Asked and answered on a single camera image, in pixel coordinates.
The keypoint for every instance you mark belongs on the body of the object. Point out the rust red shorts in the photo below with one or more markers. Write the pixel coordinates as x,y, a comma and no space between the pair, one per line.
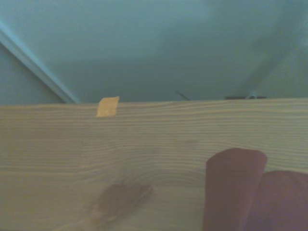
240,192

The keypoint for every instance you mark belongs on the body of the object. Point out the small orange tape piece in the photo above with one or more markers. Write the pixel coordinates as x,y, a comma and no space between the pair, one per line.
107,107

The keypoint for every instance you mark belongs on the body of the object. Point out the white door trim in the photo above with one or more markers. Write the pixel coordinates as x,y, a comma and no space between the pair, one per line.
33,65

